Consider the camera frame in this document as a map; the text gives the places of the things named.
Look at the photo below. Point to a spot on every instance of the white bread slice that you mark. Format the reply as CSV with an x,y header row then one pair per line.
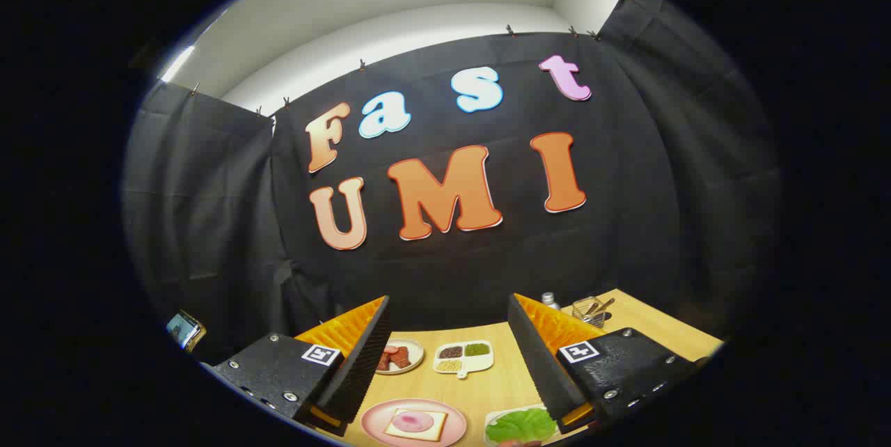
x,y
435,426

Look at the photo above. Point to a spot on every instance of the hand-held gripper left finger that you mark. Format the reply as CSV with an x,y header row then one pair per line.
x,y
362,356

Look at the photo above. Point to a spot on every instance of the yellow soybeans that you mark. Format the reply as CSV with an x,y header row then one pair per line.
x,y
449,365

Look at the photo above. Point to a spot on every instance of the dark red beans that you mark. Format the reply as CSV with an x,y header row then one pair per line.
x,y
451,351

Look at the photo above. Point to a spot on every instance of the pink ham slice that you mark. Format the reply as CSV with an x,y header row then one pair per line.
x,y
413,422

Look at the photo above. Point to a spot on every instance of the brown meat piece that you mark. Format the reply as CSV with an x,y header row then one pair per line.
x,y
401,358
383,361

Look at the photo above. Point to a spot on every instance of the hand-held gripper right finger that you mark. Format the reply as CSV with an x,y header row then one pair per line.
x,y
536,356

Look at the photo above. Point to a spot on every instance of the silver green bottle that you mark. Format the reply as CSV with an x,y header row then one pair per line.
x,y
550,301

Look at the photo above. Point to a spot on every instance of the smartphone with lit screen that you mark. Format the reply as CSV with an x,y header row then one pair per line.
x,y
182,328

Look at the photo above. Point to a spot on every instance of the white rounded rectangular plate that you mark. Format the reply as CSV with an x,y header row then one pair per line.
x,y
489,419

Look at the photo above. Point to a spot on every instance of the green lettuce leaf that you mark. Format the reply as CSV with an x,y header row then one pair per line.
x,y
522,425

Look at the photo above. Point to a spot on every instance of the white divided dish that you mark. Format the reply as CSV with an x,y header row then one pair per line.
x,y
480,362

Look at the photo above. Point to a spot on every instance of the beige round plate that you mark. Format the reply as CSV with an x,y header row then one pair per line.
x,y
415,349

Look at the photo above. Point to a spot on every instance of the green mung beans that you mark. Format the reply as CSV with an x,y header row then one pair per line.
x,y
477,349

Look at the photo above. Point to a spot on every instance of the pink round plate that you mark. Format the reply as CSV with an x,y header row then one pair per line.
x,y
372,422

